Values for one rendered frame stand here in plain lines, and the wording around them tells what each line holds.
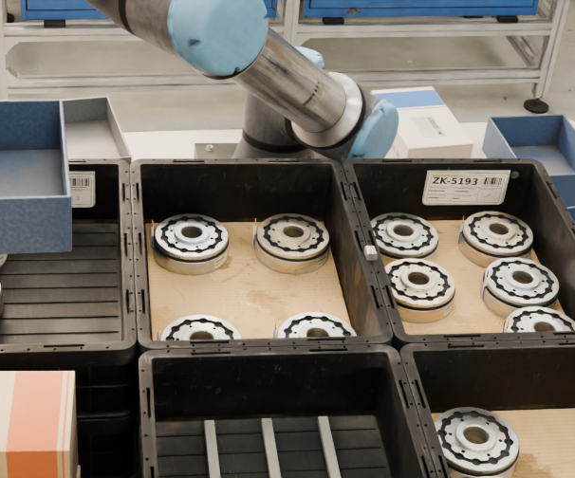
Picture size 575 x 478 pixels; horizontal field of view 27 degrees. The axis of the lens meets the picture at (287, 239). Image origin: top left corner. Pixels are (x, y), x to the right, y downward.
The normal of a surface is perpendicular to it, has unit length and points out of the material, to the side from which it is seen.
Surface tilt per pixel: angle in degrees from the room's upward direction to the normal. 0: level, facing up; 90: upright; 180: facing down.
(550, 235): 90
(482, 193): 90
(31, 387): 0
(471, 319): 0
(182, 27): 80
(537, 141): 90
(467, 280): 0
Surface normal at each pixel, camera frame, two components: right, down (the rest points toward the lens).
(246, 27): 0.66, 0.39
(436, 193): 0.13, 0.59
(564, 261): -0.99, 0.01
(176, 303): 0.08, -0.80
